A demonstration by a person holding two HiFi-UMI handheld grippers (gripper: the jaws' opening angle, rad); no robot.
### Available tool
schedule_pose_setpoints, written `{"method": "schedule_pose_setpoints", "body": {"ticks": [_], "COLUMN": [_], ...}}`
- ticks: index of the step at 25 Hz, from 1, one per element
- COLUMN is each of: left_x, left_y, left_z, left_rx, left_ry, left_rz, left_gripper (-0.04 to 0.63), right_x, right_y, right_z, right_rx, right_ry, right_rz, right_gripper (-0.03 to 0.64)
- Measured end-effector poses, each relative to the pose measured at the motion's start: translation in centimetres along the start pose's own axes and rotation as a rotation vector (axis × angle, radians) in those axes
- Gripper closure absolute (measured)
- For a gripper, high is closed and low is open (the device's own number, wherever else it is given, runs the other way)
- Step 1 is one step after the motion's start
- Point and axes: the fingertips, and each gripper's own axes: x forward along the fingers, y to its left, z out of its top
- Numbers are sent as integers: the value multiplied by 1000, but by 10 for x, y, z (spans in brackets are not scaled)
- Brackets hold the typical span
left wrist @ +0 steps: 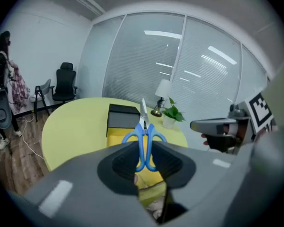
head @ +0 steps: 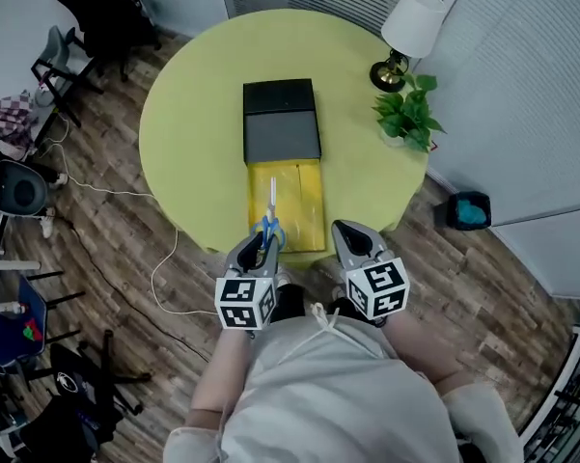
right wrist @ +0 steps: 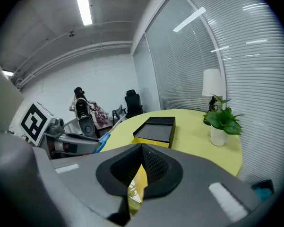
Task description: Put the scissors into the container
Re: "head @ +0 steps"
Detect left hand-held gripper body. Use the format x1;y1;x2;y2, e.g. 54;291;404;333
214;267;279;332

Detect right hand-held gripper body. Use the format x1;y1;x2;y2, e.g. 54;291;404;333
345;252;411;320

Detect blue-handled scissors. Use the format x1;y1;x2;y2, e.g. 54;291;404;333
249;176;287;255

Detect yellow box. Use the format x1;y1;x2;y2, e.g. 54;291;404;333
242;77;327;254

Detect person's left forearm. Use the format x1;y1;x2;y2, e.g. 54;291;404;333
190;328;255;419

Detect person's right forearm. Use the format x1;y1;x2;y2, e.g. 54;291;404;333
383;306;464;395

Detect person's black trousers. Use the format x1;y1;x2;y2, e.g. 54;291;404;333
268;283;385;328

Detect black trash bin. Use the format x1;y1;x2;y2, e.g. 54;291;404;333
446;190;492;232

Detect person's white top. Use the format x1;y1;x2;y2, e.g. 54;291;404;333
163;301;525;463

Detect green potted plant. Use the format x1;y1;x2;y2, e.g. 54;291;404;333
372;73;448;153

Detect round yellow-green table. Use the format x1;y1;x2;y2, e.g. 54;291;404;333
138;8;428;264

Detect red green toy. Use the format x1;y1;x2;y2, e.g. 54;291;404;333
21;319;45;342

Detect blue seat chair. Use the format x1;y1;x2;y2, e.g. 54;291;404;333
0;270;86;370

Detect white shade table lamp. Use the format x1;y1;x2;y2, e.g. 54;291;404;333
369;0;448;92

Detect black office chair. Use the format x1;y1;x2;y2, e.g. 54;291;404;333
54;0;163;84

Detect checked cloth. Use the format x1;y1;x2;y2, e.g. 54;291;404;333
0;89;35;156

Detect white cable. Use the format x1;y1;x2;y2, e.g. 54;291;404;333
42;113;219;315

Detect black cable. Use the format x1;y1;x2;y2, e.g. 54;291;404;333
69;218;213;362

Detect grey chair black frame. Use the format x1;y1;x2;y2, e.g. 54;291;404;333
31;25;105;129

